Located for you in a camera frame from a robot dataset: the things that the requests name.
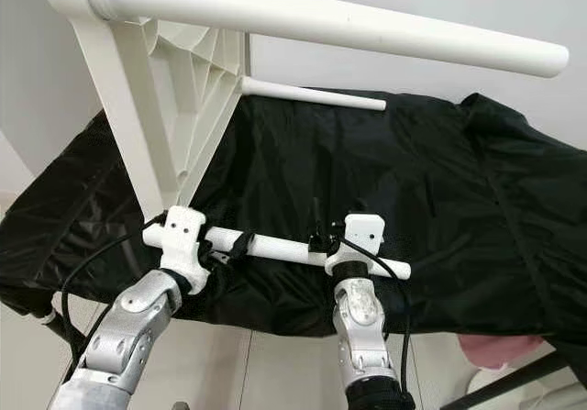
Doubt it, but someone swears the white plastic table top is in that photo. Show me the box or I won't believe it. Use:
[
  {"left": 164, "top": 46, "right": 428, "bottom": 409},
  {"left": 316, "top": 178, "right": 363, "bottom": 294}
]
[{"left": 39, "top": 0, "right": 250, "bottom": 218}]

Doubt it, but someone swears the black cloth cover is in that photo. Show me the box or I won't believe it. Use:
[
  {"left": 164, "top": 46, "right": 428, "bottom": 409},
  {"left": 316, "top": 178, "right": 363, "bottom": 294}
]
[{"left": 0, "top": 84, "right": 587, "bottom": 383}]

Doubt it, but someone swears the black metal stand leg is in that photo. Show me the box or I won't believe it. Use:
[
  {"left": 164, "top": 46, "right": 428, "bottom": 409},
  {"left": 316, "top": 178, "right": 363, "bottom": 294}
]
[
  {"left": 41, "top": 309, "right": 74, "bottom": 338},
  {"left": 463, "top": 350, "right": 587, "bottom": 410}
]

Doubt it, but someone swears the pink cloth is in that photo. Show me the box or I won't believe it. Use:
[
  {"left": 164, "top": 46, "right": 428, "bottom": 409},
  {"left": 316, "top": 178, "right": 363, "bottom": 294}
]
[{"left": 459, "top": 335, "right": 542, "bottom": 370}]

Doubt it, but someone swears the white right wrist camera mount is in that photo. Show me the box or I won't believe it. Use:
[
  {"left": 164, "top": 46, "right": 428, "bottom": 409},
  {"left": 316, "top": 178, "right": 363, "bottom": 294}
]
[{"left": 324, "top": 211, "right": 386, "bottom": 278}]

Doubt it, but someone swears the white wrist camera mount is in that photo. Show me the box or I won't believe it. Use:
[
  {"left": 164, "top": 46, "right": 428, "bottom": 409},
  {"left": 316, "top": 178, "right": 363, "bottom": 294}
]
[
  {"left": 324, "top": 211, "right": 386, "bottom": 278},
  {"left": 142, "top": 206, "right": 212, "bottom": 294}
]

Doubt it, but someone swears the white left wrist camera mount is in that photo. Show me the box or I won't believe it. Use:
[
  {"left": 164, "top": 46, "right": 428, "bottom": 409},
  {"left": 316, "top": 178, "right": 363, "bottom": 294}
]
[{"left": 142, "top": 206, "right": 212, "bottom": 294}]

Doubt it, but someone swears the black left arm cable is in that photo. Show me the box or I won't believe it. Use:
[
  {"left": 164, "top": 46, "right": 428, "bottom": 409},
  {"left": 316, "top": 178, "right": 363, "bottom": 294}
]
[{"left": 60, "top": 213, "right": 168, "bottom": 365}]

